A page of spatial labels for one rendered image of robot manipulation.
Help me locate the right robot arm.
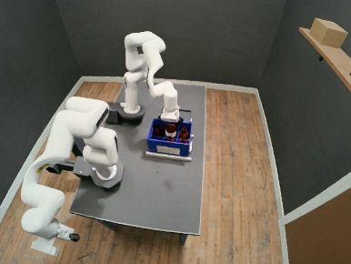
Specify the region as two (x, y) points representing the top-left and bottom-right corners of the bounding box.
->
(21, 96), (118, 256)

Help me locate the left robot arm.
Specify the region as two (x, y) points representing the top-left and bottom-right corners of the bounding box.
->
(121, 32), (179, 122)

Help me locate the blue box with white label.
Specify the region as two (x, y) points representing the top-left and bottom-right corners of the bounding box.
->
(147, 118), (193, 157)

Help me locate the black shallow tray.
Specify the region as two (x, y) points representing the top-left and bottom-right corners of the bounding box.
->
(160, 107), (192, 123)

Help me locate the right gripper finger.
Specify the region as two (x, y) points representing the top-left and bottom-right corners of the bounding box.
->
(69, 233), (81, 242)

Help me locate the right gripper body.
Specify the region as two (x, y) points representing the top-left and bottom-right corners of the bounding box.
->
(55, 224), (74, 241)

